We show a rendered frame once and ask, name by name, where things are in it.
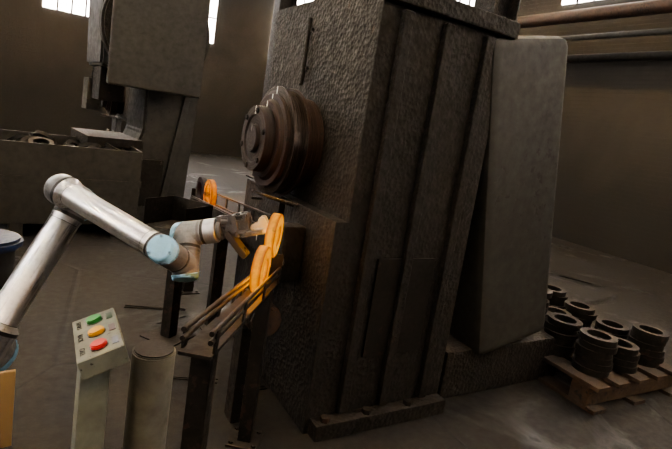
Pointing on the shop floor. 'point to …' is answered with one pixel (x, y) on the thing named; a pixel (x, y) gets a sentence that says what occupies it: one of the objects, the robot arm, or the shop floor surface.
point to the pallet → (602, 355)
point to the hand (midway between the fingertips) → (274, 229)
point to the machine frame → (378, 201)
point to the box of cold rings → (123, 167)
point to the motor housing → (243, 363)
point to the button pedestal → (94, 380)
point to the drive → (510, 225)
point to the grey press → (149, 66)
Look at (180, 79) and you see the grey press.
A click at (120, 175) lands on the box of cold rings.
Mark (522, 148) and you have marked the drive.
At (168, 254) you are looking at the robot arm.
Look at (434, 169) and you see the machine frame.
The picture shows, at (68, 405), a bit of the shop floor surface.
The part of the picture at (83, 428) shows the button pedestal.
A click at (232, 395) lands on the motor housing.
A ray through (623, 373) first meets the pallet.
